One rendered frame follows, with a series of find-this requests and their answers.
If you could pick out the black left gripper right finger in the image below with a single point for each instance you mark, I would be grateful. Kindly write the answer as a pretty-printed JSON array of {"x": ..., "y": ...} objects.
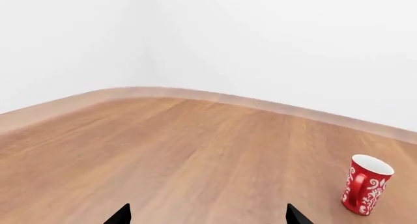
[{"x": 296, "y": 216}]

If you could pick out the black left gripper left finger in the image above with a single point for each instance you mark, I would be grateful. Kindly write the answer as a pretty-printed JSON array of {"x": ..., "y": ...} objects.
[{"x": 122, "y": 216}]

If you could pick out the red mug with white pattern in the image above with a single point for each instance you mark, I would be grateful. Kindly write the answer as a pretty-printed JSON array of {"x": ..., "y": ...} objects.
[{"x": 365, "y": 187}]

